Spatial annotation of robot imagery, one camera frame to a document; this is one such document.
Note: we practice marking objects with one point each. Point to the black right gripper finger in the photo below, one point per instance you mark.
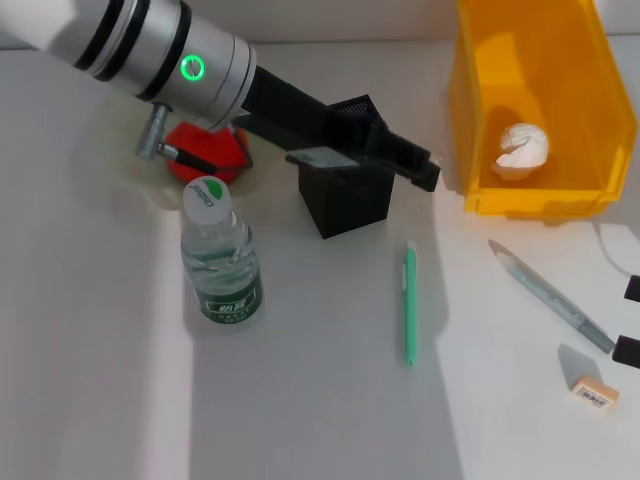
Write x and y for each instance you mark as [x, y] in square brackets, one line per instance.
[633, 287]
[629, 352]

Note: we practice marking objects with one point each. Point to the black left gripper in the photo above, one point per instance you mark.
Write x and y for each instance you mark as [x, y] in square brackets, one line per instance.
[300, 120]

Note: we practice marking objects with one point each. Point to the white paper ball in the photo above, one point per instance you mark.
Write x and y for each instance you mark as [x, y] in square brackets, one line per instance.
[522, 150]

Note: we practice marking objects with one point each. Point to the red knitted orange fruit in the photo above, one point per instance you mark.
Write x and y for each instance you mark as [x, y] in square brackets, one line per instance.
[220, 155]

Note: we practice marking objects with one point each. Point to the clear green-label water bottle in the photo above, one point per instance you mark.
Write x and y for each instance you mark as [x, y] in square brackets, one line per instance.
[222, 270]

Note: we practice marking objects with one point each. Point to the beige eraser with barcode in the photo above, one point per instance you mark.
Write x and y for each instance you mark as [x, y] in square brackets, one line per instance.
[595, 394]

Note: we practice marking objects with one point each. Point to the black mesh pen holder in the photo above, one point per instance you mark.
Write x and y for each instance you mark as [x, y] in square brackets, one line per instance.
[350, 205]

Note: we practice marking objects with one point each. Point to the mint green pen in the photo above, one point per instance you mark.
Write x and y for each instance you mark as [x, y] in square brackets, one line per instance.
[410, 310]

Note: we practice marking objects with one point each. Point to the yellow plastic bin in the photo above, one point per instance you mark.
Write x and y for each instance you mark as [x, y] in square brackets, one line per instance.
[575, 75]

